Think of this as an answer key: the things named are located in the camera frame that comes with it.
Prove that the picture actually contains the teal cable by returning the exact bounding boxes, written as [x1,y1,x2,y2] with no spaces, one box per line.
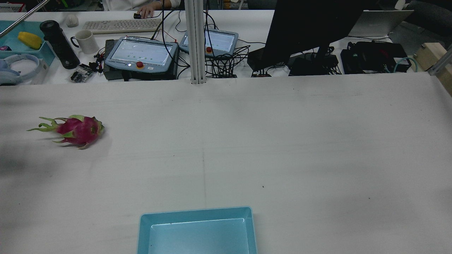
[393,57,419,74]

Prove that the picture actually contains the beige computer keyboard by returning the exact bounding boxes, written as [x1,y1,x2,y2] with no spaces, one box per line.
[82,18,163,35]

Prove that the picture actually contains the bystander bare hand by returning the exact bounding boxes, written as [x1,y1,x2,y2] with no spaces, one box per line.
[137,3,164,19]

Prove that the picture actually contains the pink dragon fruit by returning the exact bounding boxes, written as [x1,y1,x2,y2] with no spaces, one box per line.
[27,115,105,150]

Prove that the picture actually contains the white ceramic mug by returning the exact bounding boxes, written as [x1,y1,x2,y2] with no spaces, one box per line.
[70,30,100,55]

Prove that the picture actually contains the wooden box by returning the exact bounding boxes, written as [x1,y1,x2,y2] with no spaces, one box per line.
[413,42,452,96]

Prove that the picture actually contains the light blue plastic tray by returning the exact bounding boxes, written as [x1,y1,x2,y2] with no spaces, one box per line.
[137,206,257,254]

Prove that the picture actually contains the black office chair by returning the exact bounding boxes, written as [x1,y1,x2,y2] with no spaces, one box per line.
[403,0,452,36]

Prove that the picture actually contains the metal rod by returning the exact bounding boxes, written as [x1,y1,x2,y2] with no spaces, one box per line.
[0,0,50,38]

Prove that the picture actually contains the black cable bundle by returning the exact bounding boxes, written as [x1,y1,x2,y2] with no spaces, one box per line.
[205,44,252,78]

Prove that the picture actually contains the silver Huawei laptop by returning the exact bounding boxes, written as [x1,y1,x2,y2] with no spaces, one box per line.
[348,10,414,36]

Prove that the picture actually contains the teal storage bin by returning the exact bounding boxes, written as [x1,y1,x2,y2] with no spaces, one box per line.
[0,20,56,66]

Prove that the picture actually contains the black thermos bottle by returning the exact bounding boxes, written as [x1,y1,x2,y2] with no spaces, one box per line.
[40,20,81,69]

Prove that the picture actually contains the black Huawei monitor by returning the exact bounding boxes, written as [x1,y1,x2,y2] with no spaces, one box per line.
[263,0,364,67]

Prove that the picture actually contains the aluminium frame profile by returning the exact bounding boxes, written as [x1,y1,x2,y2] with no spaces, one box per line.
[427,48,452,76]

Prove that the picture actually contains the grey teach pendant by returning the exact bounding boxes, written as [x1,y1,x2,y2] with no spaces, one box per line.
[179,29,239,58]
[105,36,179,74]

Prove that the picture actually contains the aluminium profile post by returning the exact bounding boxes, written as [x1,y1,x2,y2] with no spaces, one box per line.
[184,0,207,84]

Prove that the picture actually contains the black monitor stand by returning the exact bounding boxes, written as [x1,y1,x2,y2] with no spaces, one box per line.
[288,44,341,77]

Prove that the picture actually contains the pale blue headphones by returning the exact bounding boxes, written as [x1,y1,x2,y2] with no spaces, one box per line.
[0,54,40,86]

